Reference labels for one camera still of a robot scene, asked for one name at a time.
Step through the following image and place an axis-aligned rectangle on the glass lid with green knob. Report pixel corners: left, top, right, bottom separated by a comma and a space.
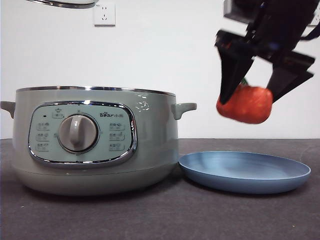
24, 0, 97, 9

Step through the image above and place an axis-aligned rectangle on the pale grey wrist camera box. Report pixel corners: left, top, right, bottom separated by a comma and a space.
223, 0, 251, 23

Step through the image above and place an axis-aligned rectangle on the orange pumpkin with green stem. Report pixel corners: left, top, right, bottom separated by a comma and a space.
216, 78, 273, 125

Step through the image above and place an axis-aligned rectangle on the pale green electric steamer pot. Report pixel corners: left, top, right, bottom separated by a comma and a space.
0, 85, 198, 197

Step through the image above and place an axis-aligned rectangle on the white wall socket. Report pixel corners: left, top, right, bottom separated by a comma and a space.
308, 9, 320, 27
92, 3, 117, 28

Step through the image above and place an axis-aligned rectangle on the blue round plate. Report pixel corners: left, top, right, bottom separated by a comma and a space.
177, 150, 313, 195

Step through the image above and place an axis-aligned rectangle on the black cable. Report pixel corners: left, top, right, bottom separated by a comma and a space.
298, 26, 320, 41

